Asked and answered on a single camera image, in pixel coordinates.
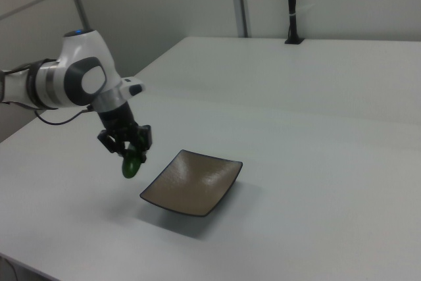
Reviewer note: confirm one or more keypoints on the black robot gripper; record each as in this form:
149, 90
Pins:
118, 119

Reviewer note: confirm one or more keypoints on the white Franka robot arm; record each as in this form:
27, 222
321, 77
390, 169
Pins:
82, 50

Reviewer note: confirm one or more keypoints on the green cucumber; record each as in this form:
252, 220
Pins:
131, 166

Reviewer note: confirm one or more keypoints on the square brown ceramic plate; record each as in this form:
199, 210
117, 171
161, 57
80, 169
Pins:
194, 184

